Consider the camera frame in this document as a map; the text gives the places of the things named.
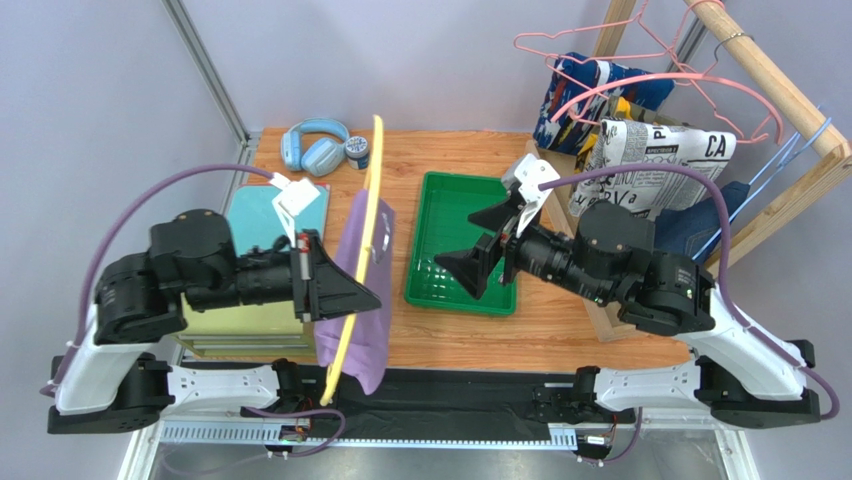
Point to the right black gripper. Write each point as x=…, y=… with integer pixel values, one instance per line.
x=497, y=247

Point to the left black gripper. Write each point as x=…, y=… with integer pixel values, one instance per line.
x=322, y=288

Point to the yellow clothes hanger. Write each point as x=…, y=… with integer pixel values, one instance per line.
x=372, y=184

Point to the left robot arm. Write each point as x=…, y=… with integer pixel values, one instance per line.
x=111, y=382

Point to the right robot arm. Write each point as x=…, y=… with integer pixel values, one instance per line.
x=741, y=376

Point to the thick pink hanger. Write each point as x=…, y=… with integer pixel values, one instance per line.
x=666, y=78

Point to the green plastic tray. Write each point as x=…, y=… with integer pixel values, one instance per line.
x=442, y=226

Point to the olive green box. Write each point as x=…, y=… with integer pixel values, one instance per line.
x=269, y=330

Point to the wooden clothes rack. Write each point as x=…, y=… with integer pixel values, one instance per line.
x=829, y=172

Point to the small blue white jar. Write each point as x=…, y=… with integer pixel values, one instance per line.
x=357, y=151

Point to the light blue headphones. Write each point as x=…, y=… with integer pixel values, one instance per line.
x=324, y=155

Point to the newspaper print garment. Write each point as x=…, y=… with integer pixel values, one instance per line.
x=647, y=193

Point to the yellow camouflage garment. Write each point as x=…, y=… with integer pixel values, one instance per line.
x=620, y=108

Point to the dark blue denim garment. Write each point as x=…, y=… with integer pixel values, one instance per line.
x=694, y=231

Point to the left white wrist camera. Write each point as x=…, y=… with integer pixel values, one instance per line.
x=299, y=205

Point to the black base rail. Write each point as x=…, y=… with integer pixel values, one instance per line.
x=456, y=405

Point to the thin pink wire hanger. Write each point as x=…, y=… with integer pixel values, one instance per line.
x=619, y=16

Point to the blue wire hanger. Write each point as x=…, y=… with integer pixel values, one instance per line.
x=788, y=152

